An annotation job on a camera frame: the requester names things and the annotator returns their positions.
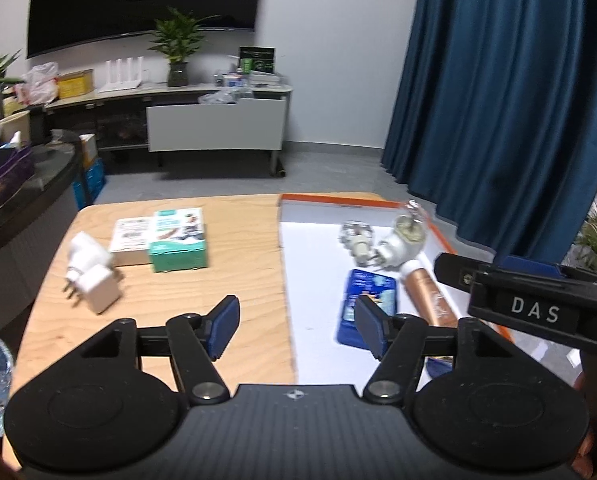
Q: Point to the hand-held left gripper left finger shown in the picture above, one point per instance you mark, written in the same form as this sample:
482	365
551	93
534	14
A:
224	327

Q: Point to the white cabinet panel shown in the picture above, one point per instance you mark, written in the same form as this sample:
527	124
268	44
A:
216	125

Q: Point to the white tray with orange rim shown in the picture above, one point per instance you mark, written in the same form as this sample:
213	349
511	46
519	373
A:
318	285

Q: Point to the white and yellow carton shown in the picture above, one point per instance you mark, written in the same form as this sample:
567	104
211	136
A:
88	149

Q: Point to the black roll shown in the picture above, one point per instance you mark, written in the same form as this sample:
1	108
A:
279	167

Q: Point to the white router with antennas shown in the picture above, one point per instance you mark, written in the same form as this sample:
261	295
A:
121	79

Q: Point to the beige bin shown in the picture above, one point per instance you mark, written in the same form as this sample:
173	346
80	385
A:
16	127

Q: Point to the blue packet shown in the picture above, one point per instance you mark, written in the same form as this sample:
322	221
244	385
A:
368	287

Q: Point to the blue cartons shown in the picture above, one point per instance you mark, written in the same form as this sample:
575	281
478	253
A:
91	185

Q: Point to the copper metallic bottle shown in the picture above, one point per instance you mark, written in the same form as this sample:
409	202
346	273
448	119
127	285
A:
431	295

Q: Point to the white plug-in bulb night light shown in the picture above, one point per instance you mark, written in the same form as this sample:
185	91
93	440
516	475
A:
401	240

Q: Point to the stack of white papers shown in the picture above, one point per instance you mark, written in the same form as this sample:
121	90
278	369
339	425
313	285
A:
267	79

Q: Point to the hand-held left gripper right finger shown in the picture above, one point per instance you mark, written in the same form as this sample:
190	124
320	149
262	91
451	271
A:
371	327

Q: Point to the black and green box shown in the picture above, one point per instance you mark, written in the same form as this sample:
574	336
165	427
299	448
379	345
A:
257	60

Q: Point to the white and red plastic bag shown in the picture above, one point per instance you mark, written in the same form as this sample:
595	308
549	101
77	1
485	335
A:
41	84

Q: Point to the blue curtain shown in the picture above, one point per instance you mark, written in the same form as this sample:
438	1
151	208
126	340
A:
503	100

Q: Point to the yellow cardboard box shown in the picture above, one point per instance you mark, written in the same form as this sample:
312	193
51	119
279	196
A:
76	85

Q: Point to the potted plant in glass vase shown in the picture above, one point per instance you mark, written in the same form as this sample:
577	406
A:
179	45

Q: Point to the square white power adapter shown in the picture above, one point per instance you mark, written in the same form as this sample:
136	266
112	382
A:
98	290

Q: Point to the white product box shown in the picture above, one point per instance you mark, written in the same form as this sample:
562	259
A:
128	242

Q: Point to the dark round table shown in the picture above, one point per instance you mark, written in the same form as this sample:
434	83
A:
38	195

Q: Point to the rounded white power adapter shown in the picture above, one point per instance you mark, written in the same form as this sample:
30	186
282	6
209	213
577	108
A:
88	252

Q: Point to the crystal knob with white base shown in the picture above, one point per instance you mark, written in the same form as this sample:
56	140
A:
357	240

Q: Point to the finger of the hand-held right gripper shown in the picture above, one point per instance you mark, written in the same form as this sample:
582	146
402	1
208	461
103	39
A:
543	266
456	270

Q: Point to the crumpled clear plastic bag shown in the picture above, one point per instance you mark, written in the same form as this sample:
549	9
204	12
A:
226	96

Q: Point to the large black television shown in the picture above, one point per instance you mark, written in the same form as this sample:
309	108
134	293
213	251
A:
138	0

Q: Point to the long low media cabinet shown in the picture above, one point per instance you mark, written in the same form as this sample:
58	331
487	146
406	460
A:
123	120

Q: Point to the purple patterned box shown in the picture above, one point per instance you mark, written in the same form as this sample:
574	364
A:
3	180

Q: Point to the teal product box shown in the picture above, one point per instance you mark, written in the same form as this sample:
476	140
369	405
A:
178	245

